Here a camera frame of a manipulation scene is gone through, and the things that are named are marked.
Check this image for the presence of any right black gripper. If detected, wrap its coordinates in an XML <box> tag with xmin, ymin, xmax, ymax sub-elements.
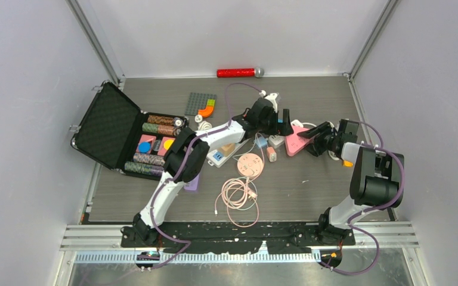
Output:
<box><xmin>298</xmin><ymin>122</ymin><xmax>340</xmax><ymax>158</ymax></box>

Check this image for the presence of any red glitter microphone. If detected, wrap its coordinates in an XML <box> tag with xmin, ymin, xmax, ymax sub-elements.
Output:
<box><xmin>216</xmin><ymin>67</ymin><xmax>265</xmax><ymax>78</ymax></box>

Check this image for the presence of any purple power strip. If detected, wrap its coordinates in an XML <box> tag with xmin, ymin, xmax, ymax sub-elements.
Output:
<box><xmin>184</xmin><ymin>174</ymin><xmax>200</xmax><ymax>192</ymax></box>

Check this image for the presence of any light blue charger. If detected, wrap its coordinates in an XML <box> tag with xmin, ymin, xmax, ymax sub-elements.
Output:
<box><xmin>254</xmin><ymin>136</ymin><xmax>268</xmax><ymax>149</ymax></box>

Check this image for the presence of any white coiled cord with plug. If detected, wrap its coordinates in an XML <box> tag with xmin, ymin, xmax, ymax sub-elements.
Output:
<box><xmin>194</xmin><ymin>114</ymin><xmax>213</xmax><ymax>133</ymax></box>

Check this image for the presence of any white USB power strip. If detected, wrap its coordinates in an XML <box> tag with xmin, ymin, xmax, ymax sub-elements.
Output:
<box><xmin>268</xmin><ymin>135</ymin><xmax>285</xmax><ymax>149</ymax></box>

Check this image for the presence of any grey lego baseplate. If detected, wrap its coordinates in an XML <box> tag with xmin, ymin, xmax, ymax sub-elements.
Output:
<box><xmin>184</xmin><ymin>92</ymin><xmax>217</xmax><ymax>116</ymax></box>

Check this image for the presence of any pink triangular power strip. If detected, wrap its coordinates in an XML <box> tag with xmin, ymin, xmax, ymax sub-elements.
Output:
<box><xmin>285</xmin><ymin>125</ymin><xmax>311</xmax><ymax>157</ymax></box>

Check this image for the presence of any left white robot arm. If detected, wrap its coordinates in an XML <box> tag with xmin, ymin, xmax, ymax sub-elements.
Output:
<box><xmin>132</xmin><ymin>96</ymin><xmax>293</xmax><ymax>247</ymax></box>

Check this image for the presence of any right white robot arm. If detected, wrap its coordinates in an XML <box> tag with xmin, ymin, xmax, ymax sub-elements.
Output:
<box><xmin>298</xmin><ymin>119</ymin><xmax>404</xmax><ymax>245</ymax></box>

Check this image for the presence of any beige cube adapter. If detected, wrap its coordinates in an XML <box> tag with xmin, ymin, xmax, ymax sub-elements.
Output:
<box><xmin>218</xmin><ymin>143</ymin><xmax>236</xmax><ymax>157</ymax></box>

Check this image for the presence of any salmon pink charger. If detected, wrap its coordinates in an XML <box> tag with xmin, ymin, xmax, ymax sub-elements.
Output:
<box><xmin>266</xmin><ymin>147</ymin><xmax>277</xmax><ymax>162</ymax></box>

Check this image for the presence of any pink coiled cable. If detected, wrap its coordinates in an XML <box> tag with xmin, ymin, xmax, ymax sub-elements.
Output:
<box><xmin>213</xmin><ymin>176</ymin><xmax>260</xmax><ymax>228</ymax></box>

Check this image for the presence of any white multicolour power strip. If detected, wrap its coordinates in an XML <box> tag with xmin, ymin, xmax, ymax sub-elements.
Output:
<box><xmin>206</xmin><ymin>139</ymin><xmax>248</xmax><ymax>168</ymax></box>

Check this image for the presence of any pink round power socket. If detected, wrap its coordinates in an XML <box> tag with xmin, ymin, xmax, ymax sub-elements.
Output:
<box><xmin>237</xmin><ymin>153</ymin><xmax>264</xmax><ymax>178</ymax></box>

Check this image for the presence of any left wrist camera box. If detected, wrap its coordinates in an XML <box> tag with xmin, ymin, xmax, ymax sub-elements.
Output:
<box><xmin>264</xmin><ymin>92</ymin><xmax>281</xmax><ymax>113</ymax></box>

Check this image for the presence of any orange curved lego piece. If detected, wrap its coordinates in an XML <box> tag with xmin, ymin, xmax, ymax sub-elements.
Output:
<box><xmin>198</xmin><ymin>105</ymin><xmax>214</xmax><ymax>118</ymax></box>

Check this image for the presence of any orange small object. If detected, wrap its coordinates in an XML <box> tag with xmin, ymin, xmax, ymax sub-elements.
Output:
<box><xmin>343</xmin><ymin>160</ymin><xmax>354</xmax><ymax>167</ymax></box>

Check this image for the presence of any black poker chip case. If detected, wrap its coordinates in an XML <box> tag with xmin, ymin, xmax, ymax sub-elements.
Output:
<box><xmin>70</xmin><ymin>81</ymin><xmax>189</xmax><ymax>181</ymax></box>

